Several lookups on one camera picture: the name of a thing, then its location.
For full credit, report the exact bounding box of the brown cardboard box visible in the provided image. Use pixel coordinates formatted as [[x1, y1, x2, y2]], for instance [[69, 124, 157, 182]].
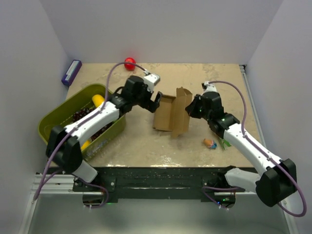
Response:
[[153, 87, 193, 138]]

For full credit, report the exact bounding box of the small ice cream toy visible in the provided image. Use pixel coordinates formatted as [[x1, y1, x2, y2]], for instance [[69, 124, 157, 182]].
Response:
[[203, 138, 217, 149]]

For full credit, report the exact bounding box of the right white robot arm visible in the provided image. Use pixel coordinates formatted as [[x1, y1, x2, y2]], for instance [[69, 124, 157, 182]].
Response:
[[185, 92, 297, 207]]

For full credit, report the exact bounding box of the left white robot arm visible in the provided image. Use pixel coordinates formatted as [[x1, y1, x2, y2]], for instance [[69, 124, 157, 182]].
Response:
[[46, 73, 162, 191]]

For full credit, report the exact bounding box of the purple rectangular box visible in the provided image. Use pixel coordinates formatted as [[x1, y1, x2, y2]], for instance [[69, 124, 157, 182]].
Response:
[[61, 59, 82, 87]]

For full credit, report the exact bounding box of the red apple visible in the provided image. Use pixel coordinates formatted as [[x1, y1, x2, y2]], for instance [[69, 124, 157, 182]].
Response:
[[124, 57, 136, 71]]

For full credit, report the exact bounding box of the yellow mango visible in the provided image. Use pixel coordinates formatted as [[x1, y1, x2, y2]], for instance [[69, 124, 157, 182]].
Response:
[[92, 94, 105, 108]]

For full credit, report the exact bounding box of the red dragon fruit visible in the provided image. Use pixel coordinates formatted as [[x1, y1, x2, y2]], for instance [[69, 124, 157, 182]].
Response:
[[218, 137, 231, 150]]

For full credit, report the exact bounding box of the purple grape bunch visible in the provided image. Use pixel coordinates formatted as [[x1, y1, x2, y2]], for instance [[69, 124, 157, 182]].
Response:
[[73, 108, 94, 122]]

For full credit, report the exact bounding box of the orange fruit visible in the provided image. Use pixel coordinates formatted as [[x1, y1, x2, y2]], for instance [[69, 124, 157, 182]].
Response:
[[80, 140, 92, 151]]

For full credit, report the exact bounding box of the olive green plastic bin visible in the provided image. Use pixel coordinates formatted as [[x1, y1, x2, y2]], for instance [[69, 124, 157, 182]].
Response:
[[38, 83, 126, 162]]

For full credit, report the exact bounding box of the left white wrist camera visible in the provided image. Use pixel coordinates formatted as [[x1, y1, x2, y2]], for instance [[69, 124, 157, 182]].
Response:
[[143, 73, 160, 93]]

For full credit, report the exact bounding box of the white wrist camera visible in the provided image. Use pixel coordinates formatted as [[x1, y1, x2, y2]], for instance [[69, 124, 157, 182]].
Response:
[[143, 73, 160, 93], [201, 81, 217, 95]]

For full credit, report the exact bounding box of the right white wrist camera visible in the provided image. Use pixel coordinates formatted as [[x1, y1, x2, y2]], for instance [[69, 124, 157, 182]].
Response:
[[201, 81, 217, 95]]

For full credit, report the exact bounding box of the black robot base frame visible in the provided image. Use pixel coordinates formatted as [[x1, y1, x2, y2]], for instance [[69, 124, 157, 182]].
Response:
[[43, 165, 247, 210]]

